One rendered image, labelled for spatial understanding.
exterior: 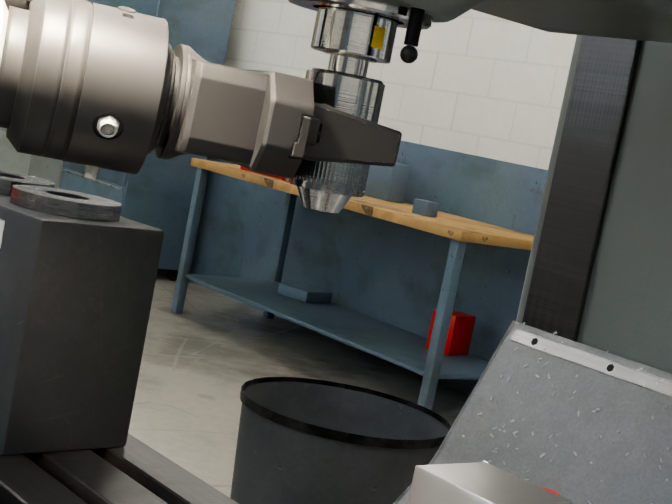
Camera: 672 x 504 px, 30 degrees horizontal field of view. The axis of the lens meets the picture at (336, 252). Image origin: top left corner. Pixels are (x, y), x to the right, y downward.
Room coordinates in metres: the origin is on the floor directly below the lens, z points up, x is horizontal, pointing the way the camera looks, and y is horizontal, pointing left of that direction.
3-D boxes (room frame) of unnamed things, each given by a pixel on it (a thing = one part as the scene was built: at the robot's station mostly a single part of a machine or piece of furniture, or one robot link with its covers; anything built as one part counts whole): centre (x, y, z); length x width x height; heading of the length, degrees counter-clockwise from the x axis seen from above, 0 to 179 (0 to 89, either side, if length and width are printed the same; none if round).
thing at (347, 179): (0.74, 0.01, 1.23); 0.05 x 0.05 x 0.06
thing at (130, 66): (0.71, 0.10, 1.23); 0.13 x 0.12 x 0.10; 17
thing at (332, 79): (0.74, 0.01, 1.26); 0.05 x 0.05 x 0.01
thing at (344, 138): (0.71, 0.01, 1.23); 0.06 x 0.02 x 0.03; 107
